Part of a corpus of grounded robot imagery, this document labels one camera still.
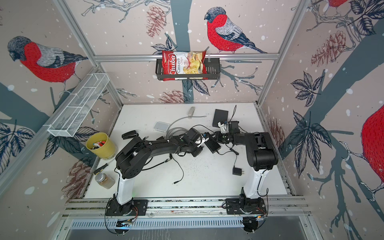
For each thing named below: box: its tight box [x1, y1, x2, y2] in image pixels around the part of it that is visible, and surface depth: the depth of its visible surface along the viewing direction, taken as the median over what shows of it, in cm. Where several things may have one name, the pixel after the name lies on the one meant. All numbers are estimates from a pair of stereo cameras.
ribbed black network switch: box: [204, 137, 221, 154], surface depth 97 cm
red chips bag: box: [162, 50, 208, 81], surface depth 90 cm
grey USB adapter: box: [188, 106, 196, 119], surface depth 116 cm
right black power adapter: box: [229, 148, 245, 176], surface depth 87 cm
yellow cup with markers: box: [86, 132, 116, 160], surface depth 87 cm
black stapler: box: [121, 130, 139, 140], surface depth 102 cm
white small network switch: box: [153, 121, 170, 133], surface depth 107 cm
